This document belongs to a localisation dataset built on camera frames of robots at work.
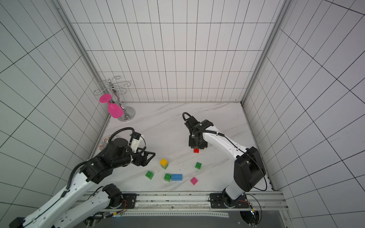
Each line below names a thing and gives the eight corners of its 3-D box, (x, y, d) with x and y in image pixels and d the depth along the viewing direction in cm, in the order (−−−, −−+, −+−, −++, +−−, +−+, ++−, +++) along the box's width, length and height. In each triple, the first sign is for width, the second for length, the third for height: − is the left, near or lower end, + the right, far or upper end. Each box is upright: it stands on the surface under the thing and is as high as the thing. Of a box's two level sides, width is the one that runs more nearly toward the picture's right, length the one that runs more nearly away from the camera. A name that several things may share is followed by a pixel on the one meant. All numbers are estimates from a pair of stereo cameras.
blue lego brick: (171, 180, 82) (171, 179, 80) (171, 174, 84) (171, 173, 82) (182, 180, 82) (182, 179, 80) (182, 174, 84) (182, 173, 82)
